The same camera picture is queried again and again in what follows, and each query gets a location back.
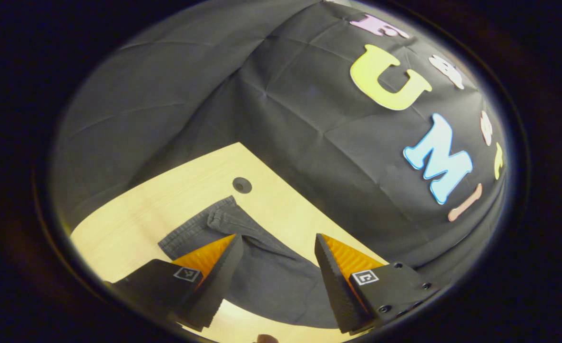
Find black jeans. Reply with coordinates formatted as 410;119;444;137
158;195;358;330

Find black backdrop cloth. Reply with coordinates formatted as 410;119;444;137
50;0;508;287

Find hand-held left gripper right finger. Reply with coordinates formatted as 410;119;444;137
314;232;441;335

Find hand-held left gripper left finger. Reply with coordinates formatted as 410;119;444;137
111;233;245;332

